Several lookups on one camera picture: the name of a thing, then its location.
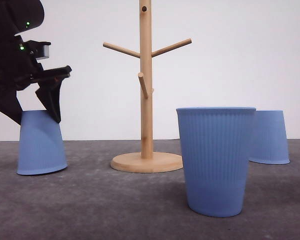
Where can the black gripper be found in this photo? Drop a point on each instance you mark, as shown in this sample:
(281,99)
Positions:
(18,70)

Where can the blue ribbed cup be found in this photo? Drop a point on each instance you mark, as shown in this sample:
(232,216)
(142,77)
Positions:
(41,147)
(215,143)
(268,137)

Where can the blue ribbed cup front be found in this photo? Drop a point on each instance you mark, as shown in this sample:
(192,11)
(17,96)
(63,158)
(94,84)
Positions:
(215,143)

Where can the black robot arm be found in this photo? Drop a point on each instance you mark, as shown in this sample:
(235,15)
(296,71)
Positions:
(17,16)

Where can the wooden cup tree stand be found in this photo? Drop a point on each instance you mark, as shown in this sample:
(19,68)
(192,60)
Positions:
(146,161)

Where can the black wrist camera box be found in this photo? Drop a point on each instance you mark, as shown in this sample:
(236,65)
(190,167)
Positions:
(40,50)

